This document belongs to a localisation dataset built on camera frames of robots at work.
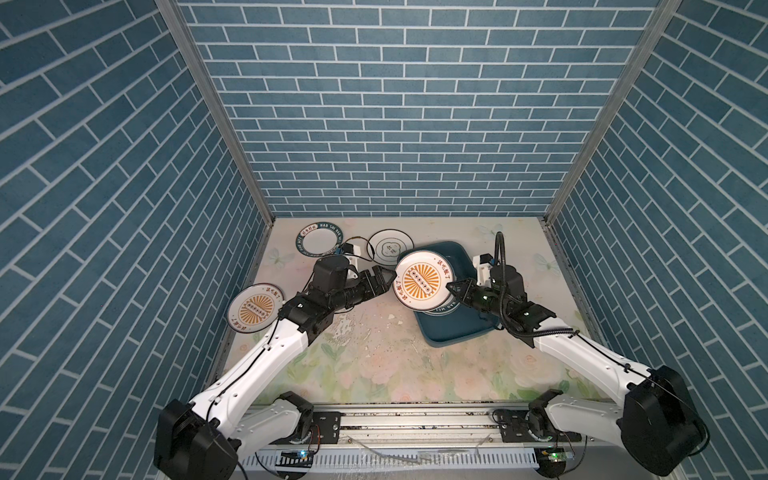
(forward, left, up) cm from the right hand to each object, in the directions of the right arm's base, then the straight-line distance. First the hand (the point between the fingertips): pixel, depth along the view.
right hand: (443, 282), depth 81 cm
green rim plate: (+26, +45, -15) cm, 54 cm away
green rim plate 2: (0, -3, -14) cm, 14 cm away
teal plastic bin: (-5, -8, -13) cm, 16 cm away
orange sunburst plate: (+2, +6, -3) cm, 7 cm away
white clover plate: (+26, +20, -17) cm, 37 cm away
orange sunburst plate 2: (-3, +59, -17) cm, 62 cm away
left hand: (-4, +14, +6) cm, 16 cm away
